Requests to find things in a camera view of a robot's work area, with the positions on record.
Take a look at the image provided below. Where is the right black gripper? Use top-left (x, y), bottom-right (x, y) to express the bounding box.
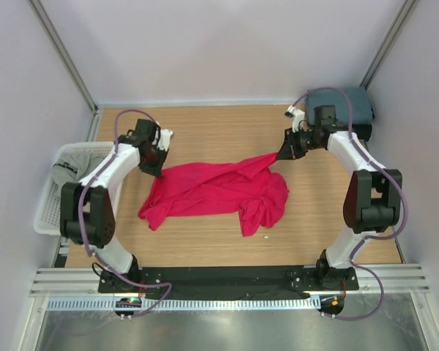
top-left (275, 126), bottom-right (322, 161)

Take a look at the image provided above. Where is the red t shirt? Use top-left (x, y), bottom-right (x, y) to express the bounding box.
top-left (138, 153), bottom-right (289, 237)

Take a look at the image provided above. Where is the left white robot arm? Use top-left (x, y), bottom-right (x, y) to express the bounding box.
top-left (60, 119), bottom-right (173, 293)

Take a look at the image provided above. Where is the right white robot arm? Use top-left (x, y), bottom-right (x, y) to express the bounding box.
top-left (277, 105), bottom-right (402, 290)

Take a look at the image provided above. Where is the folded black t shirt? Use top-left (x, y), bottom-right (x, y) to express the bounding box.
top-left (352, 124), bottom-right (372, 142)

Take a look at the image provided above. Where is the folded blue t shirt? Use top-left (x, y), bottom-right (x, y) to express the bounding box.
top-left (305, 87), bottom-right (373, 126)

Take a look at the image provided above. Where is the grey t shirt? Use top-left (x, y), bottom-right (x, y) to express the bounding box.
top-left (51, 153), bottom-right (104, 188)

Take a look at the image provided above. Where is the white perforated plastic basket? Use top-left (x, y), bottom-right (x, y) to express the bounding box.
top-left (33, 141), bottom-right (113, 236)

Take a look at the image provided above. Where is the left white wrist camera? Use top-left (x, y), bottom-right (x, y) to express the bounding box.
top-left (152, 126), bottom-right (174, 151)

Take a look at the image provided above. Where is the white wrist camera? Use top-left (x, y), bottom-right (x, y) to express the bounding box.
top-left (285, 105), bottom-right (305, 132)
top-left (152, 126), bottom-right (174, 151)

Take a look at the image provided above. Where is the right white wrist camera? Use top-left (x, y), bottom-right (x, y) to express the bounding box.
top-left (285, 105), bottom-right (305, 132)

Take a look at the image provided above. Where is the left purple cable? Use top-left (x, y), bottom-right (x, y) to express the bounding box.
top-left (78, 108), bottom-right (173, 317)

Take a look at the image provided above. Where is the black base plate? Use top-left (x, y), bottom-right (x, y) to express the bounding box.
top-left (97, 265), bottom-right (359, 302)

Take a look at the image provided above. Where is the white slotted cable duct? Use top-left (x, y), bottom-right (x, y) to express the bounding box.
top-left (47, 296), bottom-right (320, 312)

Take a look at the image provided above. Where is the right aluminium frame post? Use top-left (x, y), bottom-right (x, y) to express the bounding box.
top-left (360, 0), bottom-right (420, 90)

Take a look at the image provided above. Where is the aluminium frame post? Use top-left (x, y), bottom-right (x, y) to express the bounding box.
top-left (360, 0), bottom-right (420, 90)
top-left (28, 0), bottom-right (98, 114)

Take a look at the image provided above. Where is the left aluminium frame post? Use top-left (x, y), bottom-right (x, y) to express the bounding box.
top-left (28, 0), bottom-right (98, 114)

